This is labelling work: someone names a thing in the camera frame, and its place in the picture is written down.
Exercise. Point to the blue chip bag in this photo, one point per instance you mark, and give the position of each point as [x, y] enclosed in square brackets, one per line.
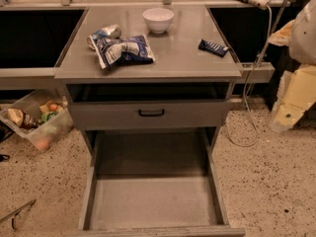
[112, 52]

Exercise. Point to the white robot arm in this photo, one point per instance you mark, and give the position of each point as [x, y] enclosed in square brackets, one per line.
[296, 92]

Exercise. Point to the grey drawer cabinet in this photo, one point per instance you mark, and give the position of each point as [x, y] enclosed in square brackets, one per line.
[180, 72]

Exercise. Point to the open bottom drawer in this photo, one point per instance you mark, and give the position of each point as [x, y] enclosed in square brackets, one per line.
[154, 184]

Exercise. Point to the brown snack bag in bin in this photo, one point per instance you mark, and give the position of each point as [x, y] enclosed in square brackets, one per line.
[22, 119]

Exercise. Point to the dark blue snack bar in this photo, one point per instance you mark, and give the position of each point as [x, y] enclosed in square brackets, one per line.
[213, 48]

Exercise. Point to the white bowl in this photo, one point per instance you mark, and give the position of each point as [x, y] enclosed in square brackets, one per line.
[158, 20]

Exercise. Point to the orange fruit in bin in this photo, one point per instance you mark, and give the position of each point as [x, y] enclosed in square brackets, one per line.
[53, 107]

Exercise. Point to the green item in bin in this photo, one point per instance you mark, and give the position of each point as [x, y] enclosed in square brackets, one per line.
[47, 116]

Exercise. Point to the clear plastic bin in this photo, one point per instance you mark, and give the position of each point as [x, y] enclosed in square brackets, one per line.
[36, 104]

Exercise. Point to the metal rod on floor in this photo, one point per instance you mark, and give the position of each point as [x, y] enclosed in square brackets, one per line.
[13, 214]

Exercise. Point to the closed drawer with black handle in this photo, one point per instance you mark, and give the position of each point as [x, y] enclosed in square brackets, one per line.
[142, 115]

